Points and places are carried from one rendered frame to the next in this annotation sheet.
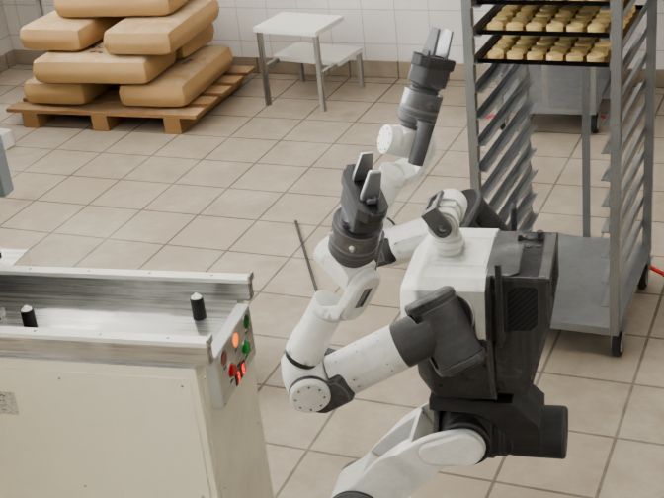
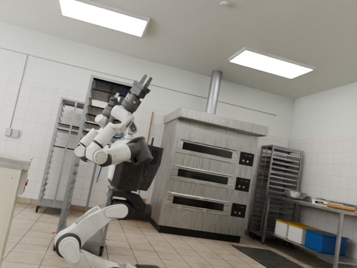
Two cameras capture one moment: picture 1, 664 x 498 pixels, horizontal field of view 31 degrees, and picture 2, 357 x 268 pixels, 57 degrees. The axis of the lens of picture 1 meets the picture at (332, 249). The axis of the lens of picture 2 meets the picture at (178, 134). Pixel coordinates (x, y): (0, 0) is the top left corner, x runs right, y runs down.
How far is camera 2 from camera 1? 1.53 m
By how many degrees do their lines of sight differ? 51
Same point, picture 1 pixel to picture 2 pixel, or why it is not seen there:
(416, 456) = (103, 214)
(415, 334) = (135, 145)
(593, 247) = not seen: hidden behind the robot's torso
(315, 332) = (109, 133)
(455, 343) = (147, 150)
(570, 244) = not seen: hidden behind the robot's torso
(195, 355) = (23, 165)
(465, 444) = (122, 208)
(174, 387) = (7, 178)
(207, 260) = not seen: outside the picture
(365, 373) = (118, 155)
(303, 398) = (99, 156)
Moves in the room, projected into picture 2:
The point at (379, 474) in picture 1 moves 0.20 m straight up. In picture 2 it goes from (84, 225) to (91, 191)
